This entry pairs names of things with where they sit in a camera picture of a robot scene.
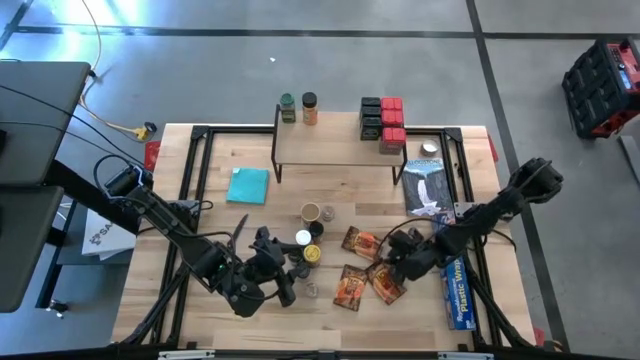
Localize yellow cable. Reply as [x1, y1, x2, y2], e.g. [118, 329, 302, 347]
[78, 0, 139, 136]

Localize black lid orange spice jar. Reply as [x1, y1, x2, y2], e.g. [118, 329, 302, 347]
[301, 91, 320, 127]

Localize wooden shelf with black frame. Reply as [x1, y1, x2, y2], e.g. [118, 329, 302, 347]
[269, 103, 408, 187]

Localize yellow lid spice jar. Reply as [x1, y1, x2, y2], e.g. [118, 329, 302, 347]
[302, 243, 323, 269]

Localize teal cloth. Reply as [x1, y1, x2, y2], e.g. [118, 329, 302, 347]
[225, 167, 271, 206]

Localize black aluminium table frame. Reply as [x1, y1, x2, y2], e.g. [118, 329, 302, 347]
[112, 124, 551, 351]

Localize black desk base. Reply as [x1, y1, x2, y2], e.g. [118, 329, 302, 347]
[34, 158, 141, 311]

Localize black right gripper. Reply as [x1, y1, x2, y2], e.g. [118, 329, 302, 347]
[375, 227, 440, 282]

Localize silver bracket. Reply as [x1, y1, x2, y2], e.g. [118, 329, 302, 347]
[437, 351, 495, 360]
[158, 349, 217, 360]

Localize green lid spice jar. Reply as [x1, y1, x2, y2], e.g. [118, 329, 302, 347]
[279, 92, 297, 125]

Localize beige lid spice jar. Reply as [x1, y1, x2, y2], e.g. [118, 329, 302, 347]
[299, 201, 322, 226]

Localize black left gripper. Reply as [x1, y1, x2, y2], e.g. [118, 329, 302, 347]
[246, 226, 304, 308]

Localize grey desk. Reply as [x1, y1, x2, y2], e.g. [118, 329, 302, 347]
[0, 185, 66, 314]
[0, 60, 92, 187]

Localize blue plastic wrap box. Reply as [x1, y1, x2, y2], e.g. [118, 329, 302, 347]
[438, 214, 480, 332]

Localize black kitchen knife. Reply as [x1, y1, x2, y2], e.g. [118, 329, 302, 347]
[230, 213, 250, 246]

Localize desk caster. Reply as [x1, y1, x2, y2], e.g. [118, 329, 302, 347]
[48, 298, 70, 320]

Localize black cable bundle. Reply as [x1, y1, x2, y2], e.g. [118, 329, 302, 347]
[462, 227, 539, 350]
[115, 249, 199, 347]

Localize red and black tool crate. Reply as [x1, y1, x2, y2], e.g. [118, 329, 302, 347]
[561, 36, 640, 141]

